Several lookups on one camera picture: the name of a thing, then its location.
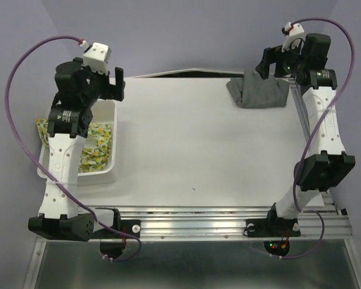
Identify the aluminium mounting rail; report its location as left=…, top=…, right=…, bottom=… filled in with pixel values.
left=35, top=205, right=354, bottom=241

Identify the yellow floral skirt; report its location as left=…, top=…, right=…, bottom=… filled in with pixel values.
left=34, top=117, right=114, bottom=175

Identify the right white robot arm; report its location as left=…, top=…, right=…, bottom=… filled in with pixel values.
left=256, top=33, right=356, bottom=235

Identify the grey pleated skirt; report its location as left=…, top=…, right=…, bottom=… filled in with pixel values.
left=226, top=71, right=289, bottom=109

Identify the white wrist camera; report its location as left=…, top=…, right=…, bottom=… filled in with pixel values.
left=282, top=22, right=304, bottom=52
left=79, top=39, right=111, bottom=76

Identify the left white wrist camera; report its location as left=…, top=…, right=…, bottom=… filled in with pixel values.
left=79, top=39, right=111, bottom=76

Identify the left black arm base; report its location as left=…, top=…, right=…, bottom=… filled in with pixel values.
left=91, top=207, right=142, bottom=263

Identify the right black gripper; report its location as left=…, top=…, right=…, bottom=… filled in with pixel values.
left=253, top=39, right=306, bottom=80

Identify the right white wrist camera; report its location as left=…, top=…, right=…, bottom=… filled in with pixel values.
left=282, top=22, right=304, bottom=52

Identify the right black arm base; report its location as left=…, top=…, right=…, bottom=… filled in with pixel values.
left=243, top=218, right=301, bottom=257

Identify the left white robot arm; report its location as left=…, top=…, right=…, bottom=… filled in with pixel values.
left=28, top=57, right=124, bottom=241

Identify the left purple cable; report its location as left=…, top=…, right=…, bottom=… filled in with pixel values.
left=5, top=36, right=143, bottom=262

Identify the white plastic bin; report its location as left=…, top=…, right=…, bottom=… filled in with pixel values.
left=37, top=99, right=119, bottom=186

